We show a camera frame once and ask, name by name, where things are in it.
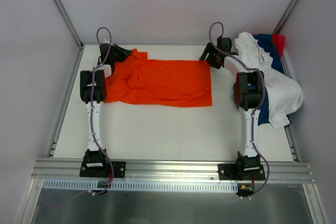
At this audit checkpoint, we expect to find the right corner aluminium post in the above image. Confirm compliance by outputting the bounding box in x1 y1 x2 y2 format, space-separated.
272 0 300 34

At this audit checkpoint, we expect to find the white t shirt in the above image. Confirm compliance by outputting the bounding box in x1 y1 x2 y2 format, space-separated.
234 31 303 129

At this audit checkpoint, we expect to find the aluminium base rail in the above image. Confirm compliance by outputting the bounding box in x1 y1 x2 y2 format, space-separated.
31 158 316 184

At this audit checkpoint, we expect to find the orange t shirt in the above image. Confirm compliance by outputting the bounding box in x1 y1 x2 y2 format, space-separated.
105 49 213 108

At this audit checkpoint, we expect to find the blue t shirt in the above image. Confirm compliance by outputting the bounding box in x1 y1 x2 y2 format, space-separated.
233 33 291 126

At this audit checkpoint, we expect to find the corner aluminium post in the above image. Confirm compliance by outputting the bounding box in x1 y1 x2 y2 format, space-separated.
272 0 300 34
52 0 83 49

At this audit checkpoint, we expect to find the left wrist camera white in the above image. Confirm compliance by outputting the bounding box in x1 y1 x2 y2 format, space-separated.
101 38 111 44

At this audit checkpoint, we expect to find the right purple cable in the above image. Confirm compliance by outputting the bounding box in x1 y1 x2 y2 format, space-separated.
208 22 270 200

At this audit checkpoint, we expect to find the red pink t shirt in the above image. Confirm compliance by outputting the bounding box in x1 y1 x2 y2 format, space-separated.
272 34 286 59

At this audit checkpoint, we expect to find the white slotted cable duct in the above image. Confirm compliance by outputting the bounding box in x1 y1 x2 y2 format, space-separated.
43 179 238 193

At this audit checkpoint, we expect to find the left corner aluminium post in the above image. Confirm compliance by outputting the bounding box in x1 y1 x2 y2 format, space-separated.
52 0 83 49

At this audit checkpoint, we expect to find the left table edge rail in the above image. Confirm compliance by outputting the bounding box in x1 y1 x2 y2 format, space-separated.
43 46 84 158

